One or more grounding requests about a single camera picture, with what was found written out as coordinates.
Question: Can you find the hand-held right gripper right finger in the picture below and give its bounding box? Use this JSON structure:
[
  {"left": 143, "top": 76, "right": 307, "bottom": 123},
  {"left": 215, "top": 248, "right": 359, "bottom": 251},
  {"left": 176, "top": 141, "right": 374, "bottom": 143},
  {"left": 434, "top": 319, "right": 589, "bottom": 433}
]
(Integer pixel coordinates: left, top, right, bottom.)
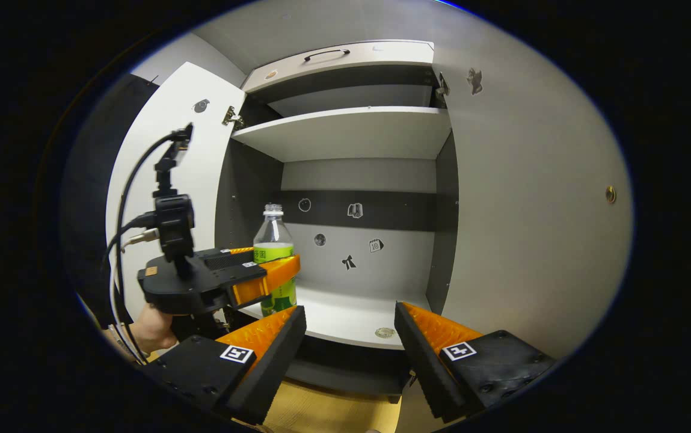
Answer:
[{"left": 395, "top": 302, "right": 556, "bottom": 423}]

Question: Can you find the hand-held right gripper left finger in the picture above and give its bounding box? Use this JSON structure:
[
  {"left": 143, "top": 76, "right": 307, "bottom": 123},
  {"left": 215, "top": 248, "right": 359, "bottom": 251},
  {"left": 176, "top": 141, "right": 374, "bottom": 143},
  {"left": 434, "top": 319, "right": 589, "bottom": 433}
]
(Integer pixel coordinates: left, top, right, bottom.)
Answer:
[{"left": 141, "top": 306, "right": 307, "bottom": 425}]

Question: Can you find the green label plastic bottle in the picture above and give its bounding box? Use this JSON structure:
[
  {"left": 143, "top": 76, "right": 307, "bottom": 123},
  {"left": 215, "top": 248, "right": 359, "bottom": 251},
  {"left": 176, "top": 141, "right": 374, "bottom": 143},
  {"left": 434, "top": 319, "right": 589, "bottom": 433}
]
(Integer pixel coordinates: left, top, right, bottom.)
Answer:
[{"left": 253, "top": 203, "right": 298, "bottom": 318}]

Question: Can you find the grey cabinet door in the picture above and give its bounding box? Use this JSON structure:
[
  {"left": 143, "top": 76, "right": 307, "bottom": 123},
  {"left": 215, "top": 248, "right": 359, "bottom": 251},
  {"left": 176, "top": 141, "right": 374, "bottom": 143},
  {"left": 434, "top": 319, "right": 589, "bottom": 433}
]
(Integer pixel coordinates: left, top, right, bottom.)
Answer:
[
  {"left": 106, "top": 61, "right": 247, "bottom": 313},
  {"left": 432, "top": 36, "right": 634, "bottom": 361}
]

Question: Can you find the grey cabinet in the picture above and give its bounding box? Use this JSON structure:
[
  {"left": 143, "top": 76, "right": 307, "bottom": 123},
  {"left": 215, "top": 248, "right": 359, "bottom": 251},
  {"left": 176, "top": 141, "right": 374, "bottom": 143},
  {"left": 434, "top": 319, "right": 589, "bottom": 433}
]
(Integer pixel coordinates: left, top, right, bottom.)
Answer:
[{"left": 214, "top": 40, "right": 460, "bottom": 404}]

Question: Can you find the white cabinet shelf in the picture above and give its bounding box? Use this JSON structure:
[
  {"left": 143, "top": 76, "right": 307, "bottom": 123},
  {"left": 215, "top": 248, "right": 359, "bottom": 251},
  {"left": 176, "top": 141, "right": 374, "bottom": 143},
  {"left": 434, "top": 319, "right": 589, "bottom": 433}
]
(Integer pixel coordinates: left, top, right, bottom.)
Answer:
[{"left": 231, "top": 106, "right": 452, "bottom": 163}]

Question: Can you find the white camera cable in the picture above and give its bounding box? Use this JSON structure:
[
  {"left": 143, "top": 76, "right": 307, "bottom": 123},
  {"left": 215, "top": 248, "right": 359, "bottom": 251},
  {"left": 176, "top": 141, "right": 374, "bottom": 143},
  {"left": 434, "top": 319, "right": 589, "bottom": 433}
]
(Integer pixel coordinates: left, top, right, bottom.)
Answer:
[{"left": 108, "top": 229, "right": 161, "bottom": 340}]

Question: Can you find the black camera cable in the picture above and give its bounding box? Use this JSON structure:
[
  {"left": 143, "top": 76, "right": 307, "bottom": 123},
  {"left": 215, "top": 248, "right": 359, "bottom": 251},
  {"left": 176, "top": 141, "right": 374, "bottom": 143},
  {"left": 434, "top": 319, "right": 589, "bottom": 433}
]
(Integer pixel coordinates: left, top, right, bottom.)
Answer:
[{"left": 114, "top": 134, "right": 193, "bottom": 364}]

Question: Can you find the black drawer handle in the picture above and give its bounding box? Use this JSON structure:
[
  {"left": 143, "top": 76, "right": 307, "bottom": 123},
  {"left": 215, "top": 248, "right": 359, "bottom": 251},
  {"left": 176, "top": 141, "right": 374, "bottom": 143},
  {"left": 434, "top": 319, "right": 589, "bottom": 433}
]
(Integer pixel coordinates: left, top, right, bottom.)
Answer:
[{"left": 304, "top": 49, "right": 351, "bottom": 63}]

